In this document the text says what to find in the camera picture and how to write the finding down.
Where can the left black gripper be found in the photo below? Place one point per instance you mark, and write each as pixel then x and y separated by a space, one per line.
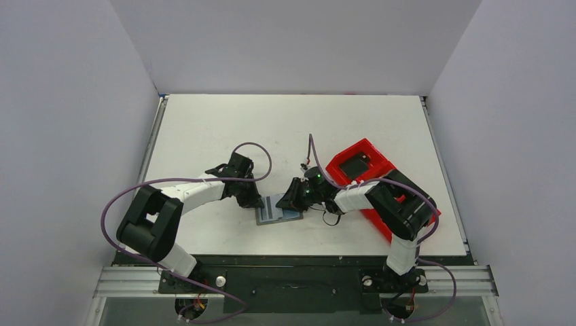
pixel 253 201

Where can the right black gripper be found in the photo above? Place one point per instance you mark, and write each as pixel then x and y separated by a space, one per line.
pixel 297 195

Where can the grey card holder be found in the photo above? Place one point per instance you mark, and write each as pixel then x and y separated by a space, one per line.
pixel 287 215

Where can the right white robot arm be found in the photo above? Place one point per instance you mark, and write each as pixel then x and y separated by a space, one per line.
pixel 403 254

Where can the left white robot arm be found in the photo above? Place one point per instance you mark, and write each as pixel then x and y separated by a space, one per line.
pixel 151 222

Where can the grey striped credit card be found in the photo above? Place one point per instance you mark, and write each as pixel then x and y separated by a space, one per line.
pixel 270 212

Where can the black wallet in tray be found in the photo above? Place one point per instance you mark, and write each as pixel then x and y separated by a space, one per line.
pixel 355 166

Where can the red plastic tray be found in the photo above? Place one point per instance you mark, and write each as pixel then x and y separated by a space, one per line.
pixel 373 166

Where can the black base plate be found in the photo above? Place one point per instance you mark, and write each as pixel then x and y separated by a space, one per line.
pixel 290 284

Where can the aluminium frame rail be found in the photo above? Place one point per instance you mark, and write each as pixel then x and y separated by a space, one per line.
pixel 468 281

